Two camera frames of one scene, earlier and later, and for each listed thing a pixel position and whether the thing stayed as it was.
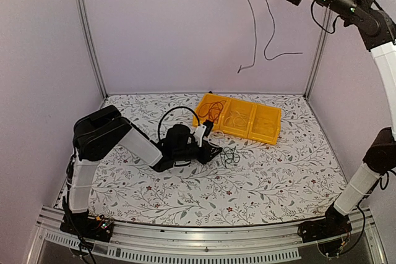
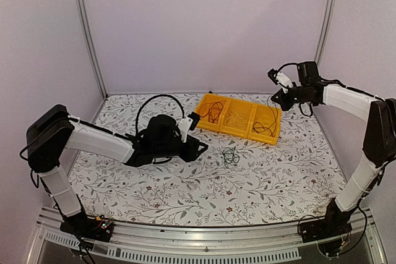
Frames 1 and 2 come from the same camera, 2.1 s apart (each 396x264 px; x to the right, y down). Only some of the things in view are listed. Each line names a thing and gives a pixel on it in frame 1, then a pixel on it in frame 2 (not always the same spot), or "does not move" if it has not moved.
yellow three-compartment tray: x=237 y=117 does not move
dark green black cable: x=273 y=26 to x=266 y=129
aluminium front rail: x=51 y=243 does not move
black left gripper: x=206 y=157 to x=191 y=154
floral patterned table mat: x=294 y=179 does not move
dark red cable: x=212 y=110 does not move
